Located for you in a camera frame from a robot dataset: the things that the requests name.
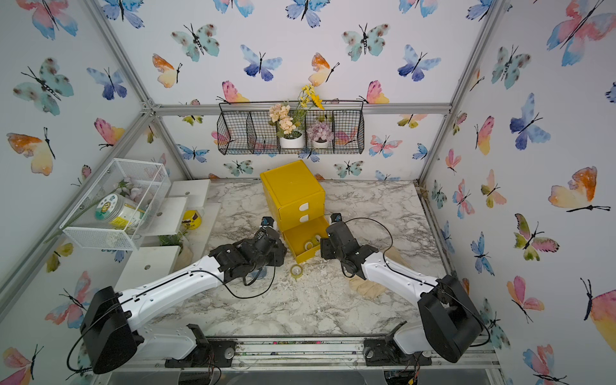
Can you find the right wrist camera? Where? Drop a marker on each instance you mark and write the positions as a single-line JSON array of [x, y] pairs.
[[335, 218]]

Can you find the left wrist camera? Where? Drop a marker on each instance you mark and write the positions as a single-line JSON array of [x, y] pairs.
[[267, 222]]

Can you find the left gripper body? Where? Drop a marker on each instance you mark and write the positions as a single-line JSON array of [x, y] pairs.
[[276, 257]]

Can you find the pink flowers white pot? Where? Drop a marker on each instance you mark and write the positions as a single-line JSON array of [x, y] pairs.
[[321, 135]]

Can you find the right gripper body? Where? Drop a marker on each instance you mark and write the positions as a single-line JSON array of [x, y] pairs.
[[329, 251]]

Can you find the green lid plastic jar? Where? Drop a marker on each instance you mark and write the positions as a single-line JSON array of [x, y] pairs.
[[118, 212]]

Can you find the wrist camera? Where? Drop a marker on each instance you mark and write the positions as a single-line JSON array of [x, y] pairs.
[[267, 222], [335, 218]]

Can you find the clear mesh storage box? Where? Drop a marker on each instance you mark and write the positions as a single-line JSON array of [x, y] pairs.
[[144, 182]]

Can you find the black wire wall basket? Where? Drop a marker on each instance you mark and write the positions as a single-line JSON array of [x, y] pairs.
[[244, 129]]

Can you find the beige work glove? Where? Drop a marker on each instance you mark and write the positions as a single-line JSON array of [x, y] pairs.
[[383, 279]]

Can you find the yellow drawer cabinet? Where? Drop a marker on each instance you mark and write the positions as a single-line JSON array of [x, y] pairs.
[[296, 201]]

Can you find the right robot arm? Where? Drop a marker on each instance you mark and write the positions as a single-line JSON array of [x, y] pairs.
[[449, 322]]

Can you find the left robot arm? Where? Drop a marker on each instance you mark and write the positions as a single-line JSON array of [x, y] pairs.
[[111, 329]]

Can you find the peach flowers white pot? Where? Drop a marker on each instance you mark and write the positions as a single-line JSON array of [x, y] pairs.
[[291, 136]]

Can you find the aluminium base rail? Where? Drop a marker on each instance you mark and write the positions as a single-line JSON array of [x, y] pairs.
[[295, 360]]

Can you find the yellow toy on shelf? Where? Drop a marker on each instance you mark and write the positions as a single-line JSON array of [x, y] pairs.
[[191, 220]]

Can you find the yellow artificial flower stem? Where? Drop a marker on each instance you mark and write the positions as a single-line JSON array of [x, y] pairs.
[[307, 99]]

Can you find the white stepped shelf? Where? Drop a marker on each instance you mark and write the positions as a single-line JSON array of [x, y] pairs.
[[167, 247]]

